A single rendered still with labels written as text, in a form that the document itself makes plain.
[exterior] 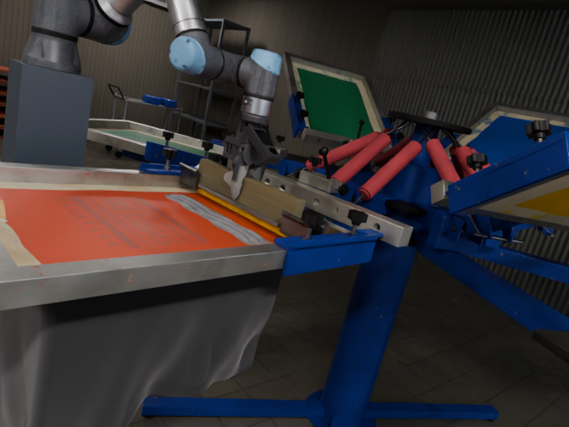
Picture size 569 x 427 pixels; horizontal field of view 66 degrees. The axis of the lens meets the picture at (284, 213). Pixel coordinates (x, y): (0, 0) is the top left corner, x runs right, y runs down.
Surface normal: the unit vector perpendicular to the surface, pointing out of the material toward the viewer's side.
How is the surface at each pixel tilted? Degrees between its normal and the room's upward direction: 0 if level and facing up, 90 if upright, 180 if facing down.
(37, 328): 92
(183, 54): 90
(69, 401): 94
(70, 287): 90
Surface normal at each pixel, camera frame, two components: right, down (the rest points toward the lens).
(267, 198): -0.69, 0.01
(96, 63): 0.62, 0.33
